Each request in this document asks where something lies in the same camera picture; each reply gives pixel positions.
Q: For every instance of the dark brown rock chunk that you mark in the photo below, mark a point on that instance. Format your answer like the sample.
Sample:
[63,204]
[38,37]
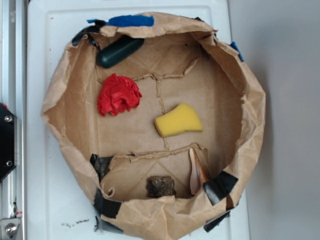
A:
[160,186]

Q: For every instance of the dark green oblong case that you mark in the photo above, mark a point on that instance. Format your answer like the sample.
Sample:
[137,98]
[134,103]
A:
[117,51]

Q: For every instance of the white plastic tray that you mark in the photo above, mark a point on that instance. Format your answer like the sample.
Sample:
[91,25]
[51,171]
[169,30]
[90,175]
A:
[56,207]

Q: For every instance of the crumpled red paper ball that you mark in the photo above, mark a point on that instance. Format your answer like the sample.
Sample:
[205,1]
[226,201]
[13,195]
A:
[117,95]

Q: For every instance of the aluminium frame rail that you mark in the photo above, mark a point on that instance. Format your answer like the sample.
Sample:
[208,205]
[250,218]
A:
[13,59]

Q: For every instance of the yellow-green sponge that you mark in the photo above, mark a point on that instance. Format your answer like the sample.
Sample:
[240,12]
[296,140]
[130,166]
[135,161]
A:
[178,121]

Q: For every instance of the brown paper bag tray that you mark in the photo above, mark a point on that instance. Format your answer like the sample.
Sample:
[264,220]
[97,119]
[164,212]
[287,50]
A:
[112,157]

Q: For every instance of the black mounting plate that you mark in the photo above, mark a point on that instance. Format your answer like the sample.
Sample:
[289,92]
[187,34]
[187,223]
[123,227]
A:
[8,142]

